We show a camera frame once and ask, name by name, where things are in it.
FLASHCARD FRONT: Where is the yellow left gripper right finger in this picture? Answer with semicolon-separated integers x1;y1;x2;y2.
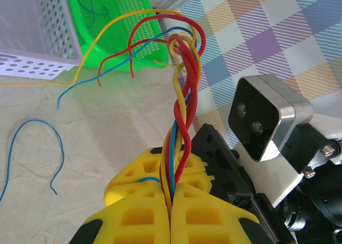
170;183;278;244

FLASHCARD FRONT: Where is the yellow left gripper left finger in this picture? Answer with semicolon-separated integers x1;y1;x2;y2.
69;181;172;244

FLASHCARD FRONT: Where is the thin blue wire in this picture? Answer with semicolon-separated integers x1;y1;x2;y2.
137;176;162;183
76;0;112;29
56;26;200;202
0;119;65;203

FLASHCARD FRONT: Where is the thin yellow wire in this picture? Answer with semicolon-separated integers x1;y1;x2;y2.
168;37;189;180
159;126;173;211
0;9;203;100

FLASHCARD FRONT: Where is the thin red wire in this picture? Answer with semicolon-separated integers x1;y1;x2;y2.
160;104;188;210
127;13;207;186
168;33;200;187
97;34;193;116

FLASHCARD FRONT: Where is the green mesh plastic basket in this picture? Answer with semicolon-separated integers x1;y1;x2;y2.
64;0;170;73

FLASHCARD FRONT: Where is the purple perforated plastic basket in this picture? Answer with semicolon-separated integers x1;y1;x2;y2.
0;0;82;78

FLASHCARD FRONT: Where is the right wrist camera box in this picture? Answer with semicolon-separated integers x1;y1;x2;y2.
228;74;316;210

